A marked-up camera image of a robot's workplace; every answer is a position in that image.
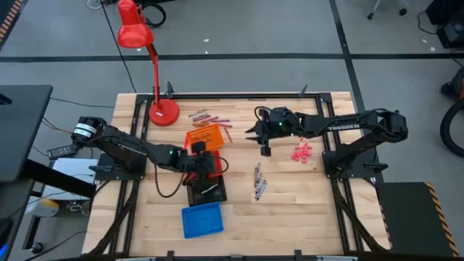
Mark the orange plastic basket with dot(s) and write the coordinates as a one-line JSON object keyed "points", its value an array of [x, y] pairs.
{"points": [[216, 139]]}

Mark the black power adapter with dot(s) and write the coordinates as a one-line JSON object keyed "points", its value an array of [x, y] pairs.
{"points": [[61, 151]]}

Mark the black diagonal beam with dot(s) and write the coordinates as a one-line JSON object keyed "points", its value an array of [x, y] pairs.
{"points": [[61, 179]]}

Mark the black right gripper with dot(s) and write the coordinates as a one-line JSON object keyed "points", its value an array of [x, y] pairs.
{"points": [[277, 123]]}

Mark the orange crayon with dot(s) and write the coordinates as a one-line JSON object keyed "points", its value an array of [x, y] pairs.
{"points": [[228, 135], [202, 137], [201, 124]]}

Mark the black frame camera post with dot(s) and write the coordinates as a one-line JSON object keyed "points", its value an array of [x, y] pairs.
{"points": [[170, 90], [302, 92]]}

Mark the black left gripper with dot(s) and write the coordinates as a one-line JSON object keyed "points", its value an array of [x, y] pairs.
{"points": [[203, 163]]}

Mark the red plastic basket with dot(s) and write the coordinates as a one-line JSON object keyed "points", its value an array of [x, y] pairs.
{"points": [[218, 165]]}

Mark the black hazard-striped platform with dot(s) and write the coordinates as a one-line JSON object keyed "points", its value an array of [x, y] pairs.
{"points": [[406, 217]]}

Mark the black plastic basket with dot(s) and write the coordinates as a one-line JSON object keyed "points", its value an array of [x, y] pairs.
{"points": [[217, 198]]}

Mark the orange black vacuum cleaner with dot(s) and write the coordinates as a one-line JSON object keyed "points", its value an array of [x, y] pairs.
{"points": [[458, 85]]}

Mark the black aluminium table frame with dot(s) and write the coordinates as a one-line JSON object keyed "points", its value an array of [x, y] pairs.
{"points": [[235, 96]]}

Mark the black case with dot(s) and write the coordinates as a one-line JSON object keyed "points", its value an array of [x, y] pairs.
{"points": [[446, 9]]}

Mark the yellow white container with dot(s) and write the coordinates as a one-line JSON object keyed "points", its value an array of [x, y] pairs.
{"points": [[45, 208]]}

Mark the office chair base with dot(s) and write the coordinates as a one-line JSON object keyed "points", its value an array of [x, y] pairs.
{"points": [[370, 16]]}

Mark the blue plastic basket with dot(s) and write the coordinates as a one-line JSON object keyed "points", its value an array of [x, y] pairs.
{"points": [[203, 221]]}

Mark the black box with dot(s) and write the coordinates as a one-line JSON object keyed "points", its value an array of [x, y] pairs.
{"points": [[453, 34]]}

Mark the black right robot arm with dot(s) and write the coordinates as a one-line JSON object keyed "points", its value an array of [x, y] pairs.
{"points": [[340, 127]]}

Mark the white box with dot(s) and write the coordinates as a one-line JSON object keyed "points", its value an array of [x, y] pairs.
{"points": [[72, 168]]}

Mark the black side desk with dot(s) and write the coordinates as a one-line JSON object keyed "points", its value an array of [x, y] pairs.
{"points": [[21, 127]]}

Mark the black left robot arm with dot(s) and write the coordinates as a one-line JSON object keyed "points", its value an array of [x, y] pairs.
{"points": [[127, 146]]}

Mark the red desk lamp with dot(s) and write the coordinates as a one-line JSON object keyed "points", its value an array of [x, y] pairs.
{"points": [[134, 36]]}

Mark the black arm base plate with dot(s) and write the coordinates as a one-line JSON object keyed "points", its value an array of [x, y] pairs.
{"points": [[103, 174], [359, 173]]}

